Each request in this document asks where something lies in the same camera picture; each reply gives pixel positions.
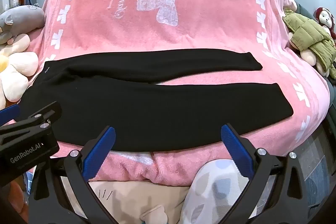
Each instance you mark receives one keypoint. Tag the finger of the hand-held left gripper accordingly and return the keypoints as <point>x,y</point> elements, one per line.
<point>9,113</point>
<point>50,109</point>

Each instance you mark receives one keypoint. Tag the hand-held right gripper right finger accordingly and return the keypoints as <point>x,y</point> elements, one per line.
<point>233,142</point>

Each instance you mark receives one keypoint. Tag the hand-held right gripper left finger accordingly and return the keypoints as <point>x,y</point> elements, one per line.
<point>104,140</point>

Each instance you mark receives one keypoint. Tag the black pants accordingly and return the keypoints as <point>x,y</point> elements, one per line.
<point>157,108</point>

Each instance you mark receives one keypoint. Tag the cream flower plush pillow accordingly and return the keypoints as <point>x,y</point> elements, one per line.
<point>15,74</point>

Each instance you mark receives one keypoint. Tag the person's cream cartoon shirt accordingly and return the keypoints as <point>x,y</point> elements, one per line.
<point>126,200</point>

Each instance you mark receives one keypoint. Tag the grey animal plush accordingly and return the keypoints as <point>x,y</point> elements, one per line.
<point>21,19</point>

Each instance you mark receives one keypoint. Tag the pink bow print blanket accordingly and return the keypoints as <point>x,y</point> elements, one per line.
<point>197,37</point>

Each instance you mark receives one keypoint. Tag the red-haired plush doll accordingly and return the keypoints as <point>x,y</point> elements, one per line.
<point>325,20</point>

